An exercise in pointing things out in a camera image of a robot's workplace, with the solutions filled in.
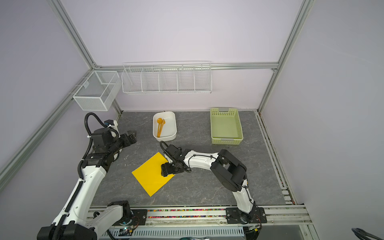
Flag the yellow paper napkin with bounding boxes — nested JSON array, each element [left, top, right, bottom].
[[132, 153, 175, 197]]

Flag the white oval plastic tub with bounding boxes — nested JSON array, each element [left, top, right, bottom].
[[153, 112, 177, 142]]

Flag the orange plastic spoon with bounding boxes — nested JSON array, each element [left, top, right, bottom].
[[157, 118, 164, 138]]

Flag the orange plastic fork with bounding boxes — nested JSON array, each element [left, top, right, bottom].
[[158, 119, 166, 137]]

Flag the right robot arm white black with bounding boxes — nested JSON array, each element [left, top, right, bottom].
[[160, 141, 262, 224]]

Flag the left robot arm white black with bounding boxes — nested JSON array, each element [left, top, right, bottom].
[[37, 112, 137, 240]]

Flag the white mesh box basket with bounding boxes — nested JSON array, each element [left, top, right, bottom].
[[73, 71, 122, 112]]

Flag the green perforated plastic basket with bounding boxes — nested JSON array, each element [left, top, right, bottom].
[[210, 108, 244, 146]]

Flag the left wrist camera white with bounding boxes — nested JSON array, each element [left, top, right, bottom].
[[104, 120, 119, 132]]

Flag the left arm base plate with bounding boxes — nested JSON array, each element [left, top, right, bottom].
[[119, 209, 148, 227]]

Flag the white wire wall rack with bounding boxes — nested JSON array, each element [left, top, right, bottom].
[[121, 61, 213, 94]]

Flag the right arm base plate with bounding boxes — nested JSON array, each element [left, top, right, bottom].
[[226, 207, 267, 225]]

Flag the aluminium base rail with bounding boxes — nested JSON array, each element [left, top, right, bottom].
[[131, 205, 313, 227]]

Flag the black cable loop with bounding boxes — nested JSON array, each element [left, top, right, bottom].
[[351, 227, 382, 240]]

